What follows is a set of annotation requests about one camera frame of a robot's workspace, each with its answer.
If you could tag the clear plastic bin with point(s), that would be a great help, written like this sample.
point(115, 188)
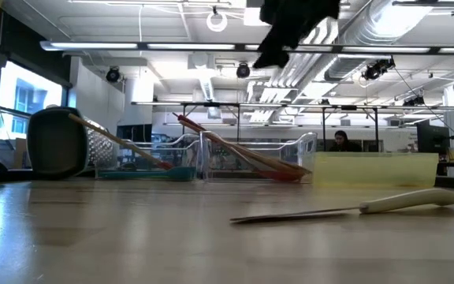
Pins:
point(302, 152)
point(148, 152)

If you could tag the metal box grater teal ends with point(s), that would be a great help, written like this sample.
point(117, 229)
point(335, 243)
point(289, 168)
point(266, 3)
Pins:
point(55, 142)

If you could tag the yellow plastic bin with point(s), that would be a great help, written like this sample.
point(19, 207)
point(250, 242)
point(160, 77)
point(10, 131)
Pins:
point(373, 169)

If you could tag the black ceiling camera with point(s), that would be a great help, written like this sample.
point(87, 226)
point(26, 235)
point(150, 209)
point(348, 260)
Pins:
point(112, 75)
point(243, 71)

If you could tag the wooden spoon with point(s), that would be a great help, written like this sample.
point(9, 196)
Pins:
point(290, 167)

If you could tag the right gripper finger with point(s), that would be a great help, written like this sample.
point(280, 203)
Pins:
point(272, 57)

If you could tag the person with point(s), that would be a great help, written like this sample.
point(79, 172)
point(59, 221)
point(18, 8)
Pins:
point(343, 143)

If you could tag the black background workstation frame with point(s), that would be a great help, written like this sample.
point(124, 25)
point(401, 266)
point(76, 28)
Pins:
point(211, 104)

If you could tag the black monitor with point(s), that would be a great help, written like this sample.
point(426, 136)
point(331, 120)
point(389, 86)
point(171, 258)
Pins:
point(432, 139)

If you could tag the black boom mounted camera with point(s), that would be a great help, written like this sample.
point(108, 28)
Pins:
point(376, 70)

